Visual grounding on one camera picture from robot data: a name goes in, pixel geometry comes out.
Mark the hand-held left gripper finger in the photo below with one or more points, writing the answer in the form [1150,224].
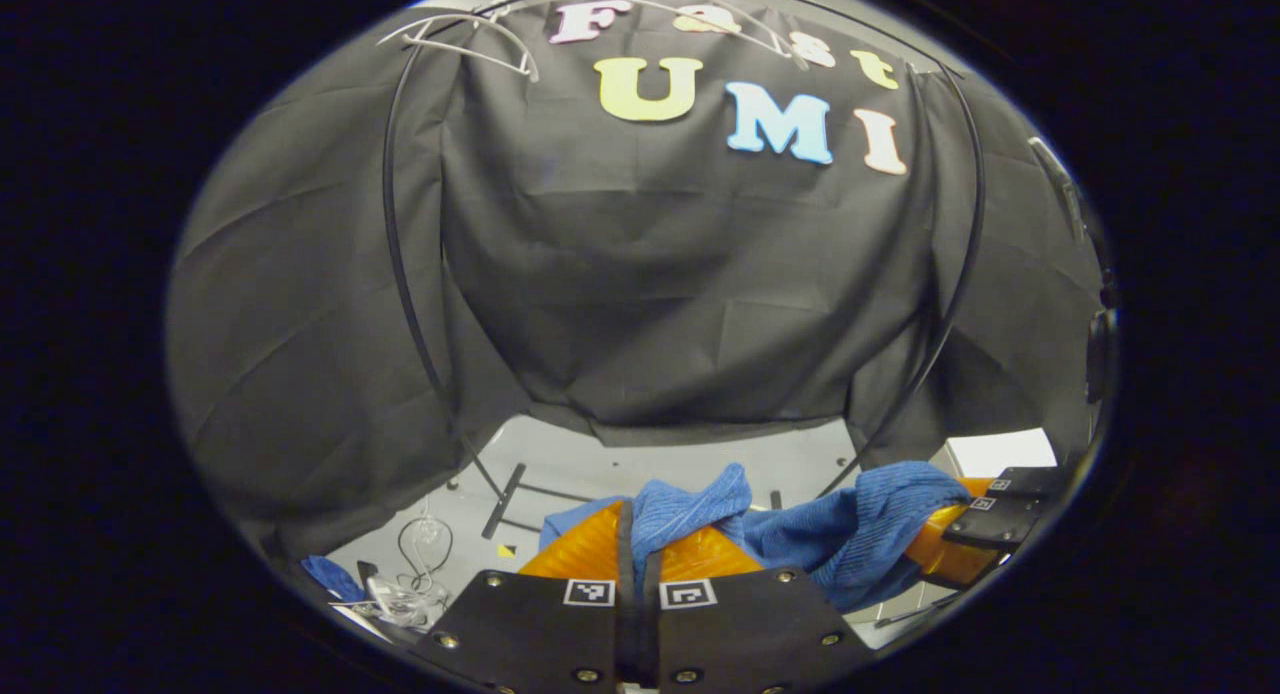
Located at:
[627,624]
[650,624]

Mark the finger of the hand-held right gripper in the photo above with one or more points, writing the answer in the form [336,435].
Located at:
[1030,482]
[1000,522]

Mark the black clothes rack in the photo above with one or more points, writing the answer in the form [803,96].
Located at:
[400,284]

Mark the white clothes hanger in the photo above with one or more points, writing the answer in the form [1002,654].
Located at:
[700,19]
[480,54]

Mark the white panel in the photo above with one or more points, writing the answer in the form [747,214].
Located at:
[1000,452]

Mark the blue cloth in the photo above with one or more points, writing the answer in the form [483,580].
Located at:
[330,577]

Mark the black backdrop cloth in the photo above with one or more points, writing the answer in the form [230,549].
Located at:
[650,274]

